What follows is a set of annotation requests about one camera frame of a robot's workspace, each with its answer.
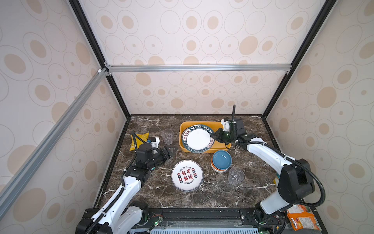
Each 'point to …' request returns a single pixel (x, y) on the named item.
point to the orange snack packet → (301, 217)
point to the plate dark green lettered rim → (198, 138)
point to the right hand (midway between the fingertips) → (211, 134)
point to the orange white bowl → (214, 168)
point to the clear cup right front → (235, 175)
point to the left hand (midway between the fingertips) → (178, 149)
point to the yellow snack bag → (143, 137)
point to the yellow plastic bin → (218, 146)
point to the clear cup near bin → (168, 135)
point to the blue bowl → (221, 159)
